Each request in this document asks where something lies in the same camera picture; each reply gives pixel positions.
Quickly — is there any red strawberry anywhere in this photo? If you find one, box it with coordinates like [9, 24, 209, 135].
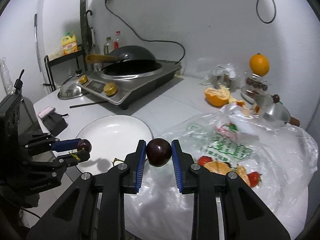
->
[197, 156, 213, 166]
[247, 171, 261, 188]

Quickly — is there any dark cherry with stem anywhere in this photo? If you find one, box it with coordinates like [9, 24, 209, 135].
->
[69, 139, 92, 162]

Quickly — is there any large peeled tangerine half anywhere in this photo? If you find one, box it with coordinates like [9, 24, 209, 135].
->
[204, 161, 232, 176]

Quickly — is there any small peeled tangerine piece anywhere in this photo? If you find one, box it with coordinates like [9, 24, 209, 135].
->
[234, 164, 251, 187]

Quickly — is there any pink phone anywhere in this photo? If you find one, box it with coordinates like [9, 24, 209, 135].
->
[38, 107, 55, 119]

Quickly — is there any white round plate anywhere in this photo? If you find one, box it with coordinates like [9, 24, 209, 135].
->
[77, 115, 153, 175]

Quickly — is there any dark chopstick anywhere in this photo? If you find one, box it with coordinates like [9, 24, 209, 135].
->
[69, 101, 108, 109]

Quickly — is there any steel pot lid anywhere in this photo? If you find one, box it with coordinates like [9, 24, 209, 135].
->
[57, 70, 88, 100]

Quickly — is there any steel induction cooker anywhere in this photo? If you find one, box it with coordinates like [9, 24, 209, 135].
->
[79, 61, 182, 109]

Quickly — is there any peeled orange with rind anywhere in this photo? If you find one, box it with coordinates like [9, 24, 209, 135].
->
[204, 87, 230, 107]

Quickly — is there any orange peel piece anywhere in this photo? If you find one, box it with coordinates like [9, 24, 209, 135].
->
[228, 95, 245, 107]

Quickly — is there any clear printed plastic bag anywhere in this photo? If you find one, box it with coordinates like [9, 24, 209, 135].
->
[125, 105, 319, 239]

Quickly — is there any crumpled clear bag with cups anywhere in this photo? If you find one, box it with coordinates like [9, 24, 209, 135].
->
[201, 63, 244, 92]

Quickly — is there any yellow detergent bottle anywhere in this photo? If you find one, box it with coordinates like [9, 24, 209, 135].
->
[61, 31, 78, 55]

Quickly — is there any small steel saucepan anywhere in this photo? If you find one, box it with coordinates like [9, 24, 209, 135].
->
[253, 94, 300, 127]

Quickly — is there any glass jar with dates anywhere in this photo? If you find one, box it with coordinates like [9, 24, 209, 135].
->
[241, 72, 271, 104]

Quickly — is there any oil bottle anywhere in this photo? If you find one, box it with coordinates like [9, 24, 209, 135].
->
[104, 37, 114, 55]

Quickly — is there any red cap sauce bottle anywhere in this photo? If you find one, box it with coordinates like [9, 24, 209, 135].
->
[113, 31, 124, 50]

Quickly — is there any whole orange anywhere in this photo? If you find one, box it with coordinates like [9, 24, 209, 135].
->
[249, 53, 270, 76]

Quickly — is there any black wire rack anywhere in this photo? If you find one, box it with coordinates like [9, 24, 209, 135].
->
[42, 44, 88, 92]

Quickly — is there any black wok with wooden handle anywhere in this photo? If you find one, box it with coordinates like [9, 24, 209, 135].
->
[85, 46, 162, 76]

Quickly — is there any black power cable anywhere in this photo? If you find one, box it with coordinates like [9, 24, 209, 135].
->
[104, 0, 186, 65]

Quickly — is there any black hanging cable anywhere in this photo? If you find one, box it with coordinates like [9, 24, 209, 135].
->
[253, 0, 277, 25]

